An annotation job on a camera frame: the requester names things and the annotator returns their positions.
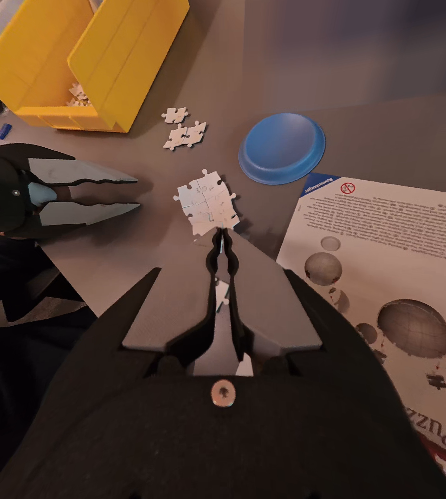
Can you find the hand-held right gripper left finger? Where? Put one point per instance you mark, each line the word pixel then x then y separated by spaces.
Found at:
pixel 156 312

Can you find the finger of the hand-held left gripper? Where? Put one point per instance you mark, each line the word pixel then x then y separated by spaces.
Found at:
pixel 74 214
pixel 70 171

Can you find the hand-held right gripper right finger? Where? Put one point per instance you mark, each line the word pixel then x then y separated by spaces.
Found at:
pixel 273 308

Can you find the white assembled puzzle section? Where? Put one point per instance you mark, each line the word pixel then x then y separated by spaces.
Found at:
pixel 207 202

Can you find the blue puzzle piece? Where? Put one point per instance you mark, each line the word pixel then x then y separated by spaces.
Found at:
pixel 4 131

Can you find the white puzzle piece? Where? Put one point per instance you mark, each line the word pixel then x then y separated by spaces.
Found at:
pixel 195 132
pixel 221 296
pixel 175 138
pixel 175 115

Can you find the pile of loose puzzle pieces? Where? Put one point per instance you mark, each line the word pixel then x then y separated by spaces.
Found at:
pixel 77 95

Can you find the printed puzzle box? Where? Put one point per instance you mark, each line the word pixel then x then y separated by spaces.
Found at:
pixel 382 241

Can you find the blue round puzzle stand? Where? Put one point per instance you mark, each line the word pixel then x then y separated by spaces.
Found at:
pixel 281 148

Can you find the yellow storage bin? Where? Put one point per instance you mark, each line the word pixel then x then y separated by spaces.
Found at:
pixel 121 58

